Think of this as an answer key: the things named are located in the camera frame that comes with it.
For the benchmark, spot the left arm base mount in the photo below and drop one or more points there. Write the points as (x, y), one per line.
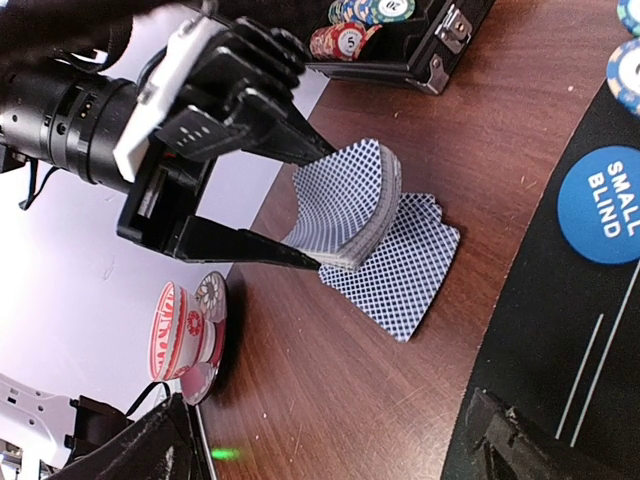
(42, 432)

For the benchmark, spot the chips in case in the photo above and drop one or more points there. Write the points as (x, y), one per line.
(352, 25)

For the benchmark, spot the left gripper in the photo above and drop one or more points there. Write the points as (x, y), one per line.
(215, 92)

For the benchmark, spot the blue small blind button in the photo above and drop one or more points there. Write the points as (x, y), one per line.
(598, 205)

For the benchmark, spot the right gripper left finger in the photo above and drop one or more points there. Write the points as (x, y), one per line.
(157, 446)

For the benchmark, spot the leftover cards on table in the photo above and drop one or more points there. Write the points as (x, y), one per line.
(398, 282)

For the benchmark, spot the red patterned tin can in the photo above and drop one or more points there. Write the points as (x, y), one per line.
(187, 337)

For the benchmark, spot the round black poker mat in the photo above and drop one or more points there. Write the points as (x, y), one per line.
(562, 345)

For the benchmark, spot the grey card deck box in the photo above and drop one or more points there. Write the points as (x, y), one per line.
(346, 202)

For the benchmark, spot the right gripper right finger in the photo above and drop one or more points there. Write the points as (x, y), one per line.
(504, 444)

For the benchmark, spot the green fifty chip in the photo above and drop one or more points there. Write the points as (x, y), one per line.
(628, 12)

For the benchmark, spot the black poker set case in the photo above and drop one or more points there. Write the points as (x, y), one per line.
(421, 53)

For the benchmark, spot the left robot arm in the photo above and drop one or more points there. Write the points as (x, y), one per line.
(62, 109)

